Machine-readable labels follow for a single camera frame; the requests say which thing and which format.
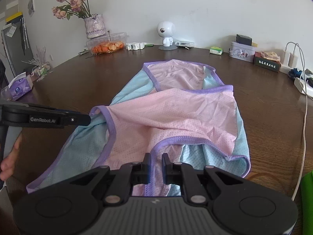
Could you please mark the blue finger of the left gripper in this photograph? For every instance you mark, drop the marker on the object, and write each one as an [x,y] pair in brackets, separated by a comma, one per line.
[41,117]

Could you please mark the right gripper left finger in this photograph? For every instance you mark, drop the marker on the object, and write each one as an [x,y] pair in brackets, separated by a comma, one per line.
[125,178]

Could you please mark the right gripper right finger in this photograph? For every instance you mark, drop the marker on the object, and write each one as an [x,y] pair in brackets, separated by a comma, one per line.
[184,175]

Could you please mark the pink blue mesh vest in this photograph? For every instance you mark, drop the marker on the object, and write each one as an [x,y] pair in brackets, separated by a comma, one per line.
[175,107]

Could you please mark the person's left hand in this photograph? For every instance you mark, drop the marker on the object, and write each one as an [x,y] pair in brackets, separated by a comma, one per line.
[8,163]

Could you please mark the purple tissue pack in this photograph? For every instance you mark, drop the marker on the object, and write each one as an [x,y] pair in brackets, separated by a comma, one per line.
[18,87]

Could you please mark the grey refrigerator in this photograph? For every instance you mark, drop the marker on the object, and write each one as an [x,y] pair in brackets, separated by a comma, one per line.
[17,46]

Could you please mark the clear box of oranges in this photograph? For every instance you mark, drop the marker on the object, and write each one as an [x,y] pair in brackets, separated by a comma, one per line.
[107,44]

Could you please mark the lavender textured vase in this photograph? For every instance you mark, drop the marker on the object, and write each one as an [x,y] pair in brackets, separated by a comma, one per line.
[94,26]

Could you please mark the dried pink flower bouquet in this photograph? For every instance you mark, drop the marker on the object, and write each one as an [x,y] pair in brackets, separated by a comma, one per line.
[69,8]

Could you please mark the white clip gadget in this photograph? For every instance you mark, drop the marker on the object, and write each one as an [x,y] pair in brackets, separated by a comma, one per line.
[135,45]

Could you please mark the green white small box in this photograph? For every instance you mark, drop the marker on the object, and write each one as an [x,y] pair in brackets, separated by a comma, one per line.
[216,50]

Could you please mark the green object at edge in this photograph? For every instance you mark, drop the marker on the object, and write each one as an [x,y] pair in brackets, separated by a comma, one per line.
[307,203]

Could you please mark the white flat remote device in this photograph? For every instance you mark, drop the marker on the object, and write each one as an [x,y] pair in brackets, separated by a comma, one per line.
[188,44]

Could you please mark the white illustrated tin box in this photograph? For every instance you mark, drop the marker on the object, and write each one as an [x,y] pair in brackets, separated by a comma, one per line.
[242,52]

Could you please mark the dark green labelled box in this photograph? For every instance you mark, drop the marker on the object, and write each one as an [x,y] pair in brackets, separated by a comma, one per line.
[265,63]

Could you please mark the black power adapter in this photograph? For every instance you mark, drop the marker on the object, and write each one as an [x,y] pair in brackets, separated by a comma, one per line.
[245,40]

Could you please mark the snack packet on box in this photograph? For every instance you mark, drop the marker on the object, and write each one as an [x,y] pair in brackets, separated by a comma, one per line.
[272,56]

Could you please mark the white power strip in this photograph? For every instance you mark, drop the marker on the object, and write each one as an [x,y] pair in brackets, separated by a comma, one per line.
[302,87]

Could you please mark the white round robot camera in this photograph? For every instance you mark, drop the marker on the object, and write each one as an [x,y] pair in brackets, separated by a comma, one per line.
[166,30]

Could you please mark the white wall charger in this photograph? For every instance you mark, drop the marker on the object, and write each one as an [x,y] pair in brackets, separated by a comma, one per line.
[289,59]

